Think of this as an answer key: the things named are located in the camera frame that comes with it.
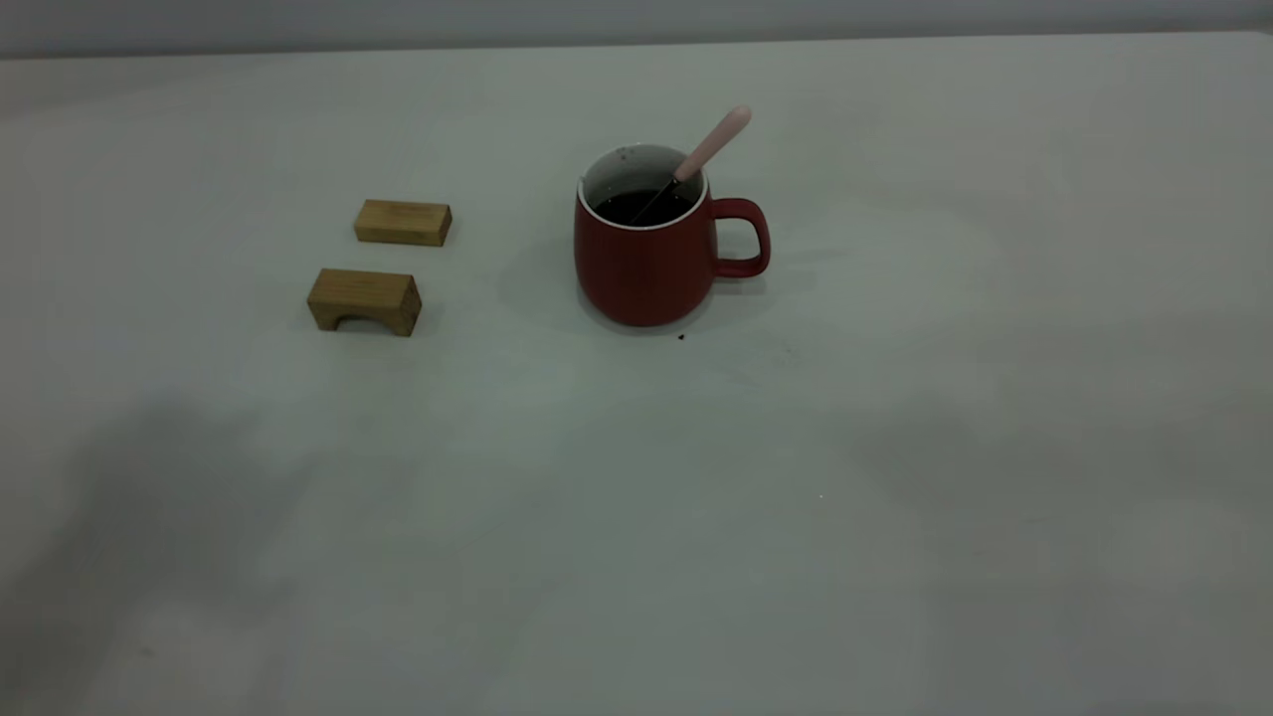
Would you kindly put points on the flat rectangular wooden block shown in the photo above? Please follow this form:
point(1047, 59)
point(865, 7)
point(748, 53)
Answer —
point(403, 223)

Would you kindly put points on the arched wooden block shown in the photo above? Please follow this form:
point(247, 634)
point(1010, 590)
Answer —
point(363, 290)

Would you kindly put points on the dark coffee liquid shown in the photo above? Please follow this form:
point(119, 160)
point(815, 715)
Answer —
point(617, 209)

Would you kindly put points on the red ceramic mug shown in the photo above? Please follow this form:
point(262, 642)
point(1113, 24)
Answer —
point(641, 278)

